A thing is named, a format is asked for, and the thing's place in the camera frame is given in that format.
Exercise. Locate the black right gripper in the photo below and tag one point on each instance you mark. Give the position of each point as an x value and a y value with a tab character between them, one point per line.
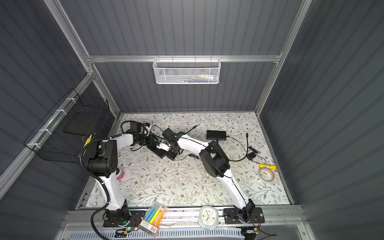
172	156

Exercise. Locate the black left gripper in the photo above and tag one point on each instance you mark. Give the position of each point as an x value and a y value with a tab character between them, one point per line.
149	142

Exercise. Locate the blue black network switch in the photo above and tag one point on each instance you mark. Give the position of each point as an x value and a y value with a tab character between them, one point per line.
158	152

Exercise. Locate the black ribbed network switch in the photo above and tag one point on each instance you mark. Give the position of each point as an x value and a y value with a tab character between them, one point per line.
216	135

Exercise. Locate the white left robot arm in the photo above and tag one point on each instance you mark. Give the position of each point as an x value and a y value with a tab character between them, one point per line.
99	159

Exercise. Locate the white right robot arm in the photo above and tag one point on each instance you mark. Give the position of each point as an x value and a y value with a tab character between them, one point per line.
217	165

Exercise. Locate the pink tape roll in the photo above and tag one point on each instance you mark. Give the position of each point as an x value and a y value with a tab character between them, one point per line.
120	174

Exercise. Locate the yellow marker in basket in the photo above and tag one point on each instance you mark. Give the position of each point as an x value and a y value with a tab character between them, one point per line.
88	140

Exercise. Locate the small mint desk clock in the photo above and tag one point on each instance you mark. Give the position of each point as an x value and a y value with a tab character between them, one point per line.
208	218

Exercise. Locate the pack of coloured markers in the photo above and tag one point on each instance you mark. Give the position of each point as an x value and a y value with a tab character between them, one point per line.
151	222

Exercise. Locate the clear tape roll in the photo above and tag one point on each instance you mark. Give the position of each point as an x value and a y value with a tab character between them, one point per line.
266	175

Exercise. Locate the white wire mesh basket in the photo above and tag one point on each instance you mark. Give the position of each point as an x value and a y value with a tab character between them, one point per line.
187	73

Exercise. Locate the black wire wall basket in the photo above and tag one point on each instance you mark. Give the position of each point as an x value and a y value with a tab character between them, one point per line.
64	134

